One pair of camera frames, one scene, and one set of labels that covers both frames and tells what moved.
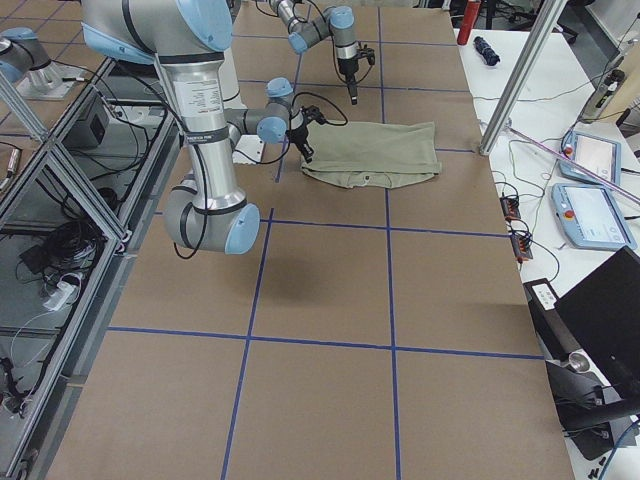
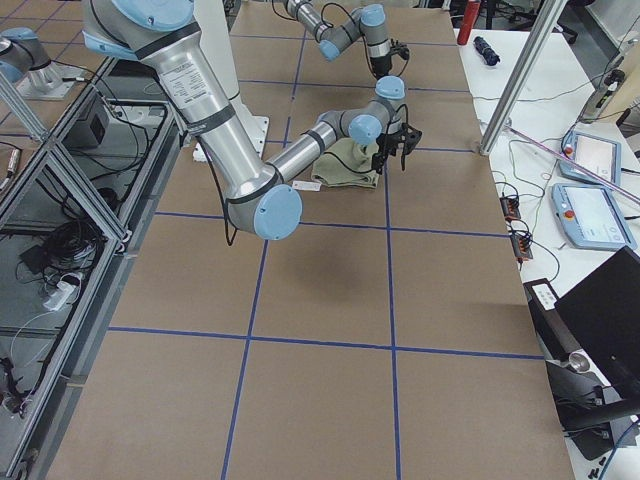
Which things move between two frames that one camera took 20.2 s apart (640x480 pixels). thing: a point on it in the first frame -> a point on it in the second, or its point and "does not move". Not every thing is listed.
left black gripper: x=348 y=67 -> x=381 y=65
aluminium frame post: x=542 y=30 does not move
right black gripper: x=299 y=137 -> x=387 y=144
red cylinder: x=471 y=14 does not move
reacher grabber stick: x=579 y=166 does not move
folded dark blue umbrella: x=486 y=52 does not move
